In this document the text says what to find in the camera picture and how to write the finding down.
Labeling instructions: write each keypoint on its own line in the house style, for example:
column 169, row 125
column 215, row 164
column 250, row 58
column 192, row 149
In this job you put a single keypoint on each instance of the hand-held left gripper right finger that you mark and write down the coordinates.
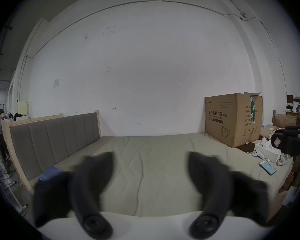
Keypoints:
column 212, row 184

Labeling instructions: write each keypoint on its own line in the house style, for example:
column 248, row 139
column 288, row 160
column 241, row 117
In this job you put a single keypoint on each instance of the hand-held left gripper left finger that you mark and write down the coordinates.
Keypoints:
column 86, row 184

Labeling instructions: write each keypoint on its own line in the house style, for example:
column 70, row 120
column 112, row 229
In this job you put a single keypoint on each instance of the small open brown carton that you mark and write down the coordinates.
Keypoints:
column 285, row 120

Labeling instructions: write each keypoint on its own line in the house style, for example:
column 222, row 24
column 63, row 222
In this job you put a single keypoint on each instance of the patterned pale cloth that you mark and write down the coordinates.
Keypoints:
column 284, row 159

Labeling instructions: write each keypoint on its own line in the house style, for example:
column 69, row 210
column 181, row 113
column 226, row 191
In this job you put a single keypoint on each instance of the white open box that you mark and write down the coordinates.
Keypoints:
column 268, row 152

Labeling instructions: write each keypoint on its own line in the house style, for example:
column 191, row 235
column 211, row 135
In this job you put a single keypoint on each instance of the shelf with assorted items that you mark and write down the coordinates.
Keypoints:
column 296, row 105

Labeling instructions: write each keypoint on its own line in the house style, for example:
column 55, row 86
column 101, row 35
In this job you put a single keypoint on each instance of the dark blue garment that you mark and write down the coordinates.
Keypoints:
column 51, row 172

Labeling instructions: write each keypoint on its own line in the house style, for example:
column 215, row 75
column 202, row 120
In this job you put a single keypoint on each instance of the white hand controller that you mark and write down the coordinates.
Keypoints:
column 256, row 153

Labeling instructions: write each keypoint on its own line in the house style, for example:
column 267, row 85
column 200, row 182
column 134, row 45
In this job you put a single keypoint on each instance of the phone with lit screen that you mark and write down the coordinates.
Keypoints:
column 267, row 167

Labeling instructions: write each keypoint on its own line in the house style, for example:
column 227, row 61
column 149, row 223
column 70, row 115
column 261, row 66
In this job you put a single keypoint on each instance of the black flat pad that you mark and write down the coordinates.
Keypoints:
column 248, row 147

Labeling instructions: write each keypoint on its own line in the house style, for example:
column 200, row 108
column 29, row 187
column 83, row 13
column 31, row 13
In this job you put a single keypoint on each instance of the grey padded headboard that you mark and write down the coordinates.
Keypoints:
column 52, row 139

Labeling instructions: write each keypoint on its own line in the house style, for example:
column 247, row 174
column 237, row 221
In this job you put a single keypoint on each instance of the bed with beige sheet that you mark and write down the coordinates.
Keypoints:
column 152, row 171

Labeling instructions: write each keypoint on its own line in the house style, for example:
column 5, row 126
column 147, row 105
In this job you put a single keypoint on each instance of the large brown printed carton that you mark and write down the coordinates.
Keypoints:
column 230, row 119

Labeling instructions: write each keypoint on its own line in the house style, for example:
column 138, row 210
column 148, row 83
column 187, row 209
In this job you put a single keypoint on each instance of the pale yellow board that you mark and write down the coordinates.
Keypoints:
column 22, row 108

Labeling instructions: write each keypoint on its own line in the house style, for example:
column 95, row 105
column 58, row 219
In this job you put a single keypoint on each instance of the white paper sheet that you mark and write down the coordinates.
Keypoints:
column 56, row 82

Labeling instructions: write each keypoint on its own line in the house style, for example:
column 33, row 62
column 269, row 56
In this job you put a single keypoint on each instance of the white wall camera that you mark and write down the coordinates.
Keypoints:
column 243, row 14

